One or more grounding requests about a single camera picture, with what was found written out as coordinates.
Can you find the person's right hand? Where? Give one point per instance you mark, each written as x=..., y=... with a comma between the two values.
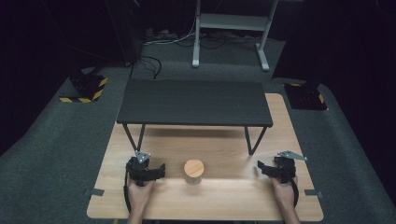
x=284, y=192

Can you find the black yellow striped stand base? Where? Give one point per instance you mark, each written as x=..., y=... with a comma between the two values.
x=87, y=87
x=305, y=98

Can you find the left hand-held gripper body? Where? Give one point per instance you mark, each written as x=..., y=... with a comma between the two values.
x=138, y=169

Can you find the black slatted shelf riser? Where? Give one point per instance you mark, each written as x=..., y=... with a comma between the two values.
x=194, y=101

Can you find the tall black panel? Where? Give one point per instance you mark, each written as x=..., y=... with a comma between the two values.
x=124, y=31

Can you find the grey tape strip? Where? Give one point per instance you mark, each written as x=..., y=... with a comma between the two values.
x=95, y=192
x=313, y=193

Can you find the small wooden cylinder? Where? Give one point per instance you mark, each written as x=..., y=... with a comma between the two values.
x=194, y=169

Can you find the person's left hand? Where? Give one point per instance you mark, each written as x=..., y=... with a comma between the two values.
x=139, y=196

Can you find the grey metal stand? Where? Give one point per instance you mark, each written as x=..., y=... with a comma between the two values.
x=232, y=21

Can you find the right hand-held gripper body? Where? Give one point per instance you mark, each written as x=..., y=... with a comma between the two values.
x=285, y=169

